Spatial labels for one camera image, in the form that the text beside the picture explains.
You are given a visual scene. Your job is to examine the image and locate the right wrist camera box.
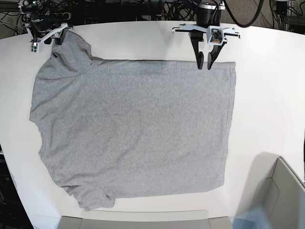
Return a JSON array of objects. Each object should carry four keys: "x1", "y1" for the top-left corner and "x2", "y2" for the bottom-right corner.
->
[{"x1": 30, "y1": 41, "x2": 40, "y2": 53}]

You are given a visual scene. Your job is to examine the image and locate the grey chair at right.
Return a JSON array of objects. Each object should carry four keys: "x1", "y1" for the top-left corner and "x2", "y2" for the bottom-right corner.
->
[{"x1": 247, "y1": 157, "x2": 305, "y2": 229}]

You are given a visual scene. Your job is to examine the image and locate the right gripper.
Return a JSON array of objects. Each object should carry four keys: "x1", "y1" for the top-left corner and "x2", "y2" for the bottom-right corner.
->
[{"x1": 28, "y1": 22, "x2": 73, "y2": 45}]

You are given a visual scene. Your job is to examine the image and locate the grey T-shirt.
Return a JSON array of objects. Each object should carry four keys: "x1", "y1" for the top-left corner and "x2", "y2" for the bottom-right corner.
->
[{"x1": 30, "y1": 32, "x2": 236, "y2": 211}]

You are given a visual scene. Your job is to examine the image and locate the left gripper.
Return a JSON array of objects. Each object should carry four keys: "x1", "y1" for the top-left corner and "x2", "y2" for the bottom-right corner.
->
[{"x1": 172, "y1": 24, "x2": 241, "y2": 70}]

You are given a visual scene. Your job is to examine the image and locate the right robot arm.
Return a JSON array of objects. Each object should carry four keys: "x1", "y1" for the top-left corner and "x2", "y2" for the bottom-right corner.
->
[{"x1": 18, "y1": 0, "x2": 73, "y2": 52}]

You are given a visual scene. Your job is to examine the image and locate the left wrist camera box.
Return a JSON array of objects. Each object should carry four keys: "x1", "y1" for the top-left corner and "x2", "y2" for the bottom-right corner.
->
[{"x1": 206, "y1": 26, "x2": 225, "y2": 46}]

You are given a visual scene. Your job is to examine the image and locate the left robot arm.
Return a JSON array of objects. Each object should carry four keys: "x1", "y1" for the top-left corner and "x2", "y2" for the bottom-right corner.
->
[{"x1": 172, "y1": 1, "x2": 241, "y2": 70}]

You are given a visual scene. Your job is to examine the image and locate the black cable bundle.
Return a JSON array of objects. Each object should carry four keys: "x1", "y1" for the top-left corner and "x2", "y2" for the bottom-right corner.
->
[{"x1": 162, "y1": 0, "x2": 208, "y2": 22}]

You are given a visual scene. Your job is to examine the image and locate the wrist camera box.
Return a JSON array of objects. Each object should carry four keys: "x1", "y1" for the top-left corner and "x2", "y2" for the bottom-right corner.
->
[
  {"x1": 30, "y1": 41, "x2": 40, "y2": 53},
  {"x1": 206, "y1": 26, "x2": 225, "y2": 46}
]

